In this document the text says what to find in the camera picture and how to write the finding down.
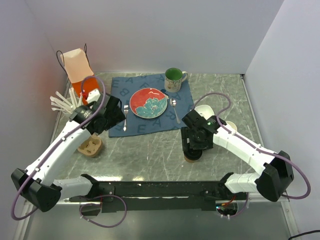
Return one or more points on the brown paper coffee cup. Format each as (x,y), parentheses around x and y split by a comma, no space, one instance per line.
(190,160)

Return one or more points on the orange paper bag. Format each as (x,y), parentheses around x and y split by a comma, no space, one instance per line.
(76,65)

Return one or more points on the white square bowl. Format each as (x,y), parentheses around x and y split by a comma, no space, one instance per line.
(204,111)

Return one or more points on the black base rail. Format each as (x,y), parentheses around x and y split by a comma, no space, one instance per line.
(158,195)

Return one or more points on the brown cardboard cup carrier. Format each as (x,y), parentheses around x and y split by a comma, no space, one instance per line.
(91,147)

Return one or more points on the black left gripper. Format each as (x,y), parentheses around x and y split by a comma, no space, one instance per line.
(116,117)

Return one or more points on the red teal floral plate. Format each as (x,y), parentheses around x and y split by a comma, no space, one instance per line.
(148,103)

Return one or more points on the blue letter placemat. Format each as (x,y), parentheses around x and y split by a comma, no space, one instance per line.
(124,87)

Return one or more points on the green interior ceramic mug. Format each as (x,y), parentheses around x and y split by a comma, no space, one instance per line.
(173,79)

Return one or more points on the white wrapped straws bundle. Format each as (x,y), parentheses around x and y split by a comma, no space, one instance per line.
(66,105)

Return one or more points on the silver spoon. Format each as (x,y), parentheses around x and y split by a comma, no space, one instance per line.
(173,103)

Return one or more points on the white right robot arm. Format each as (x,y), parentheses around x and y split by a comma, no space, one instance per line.
(271,175)

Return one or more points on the silver fork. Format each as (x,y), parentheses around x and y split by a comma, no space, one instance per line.
(125,111)

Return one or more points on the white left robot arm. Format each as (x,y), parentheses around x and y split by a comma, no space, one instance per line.
(38,183)

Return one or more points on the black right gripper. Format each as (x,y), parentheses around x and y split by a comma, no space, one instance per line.
(187,133)

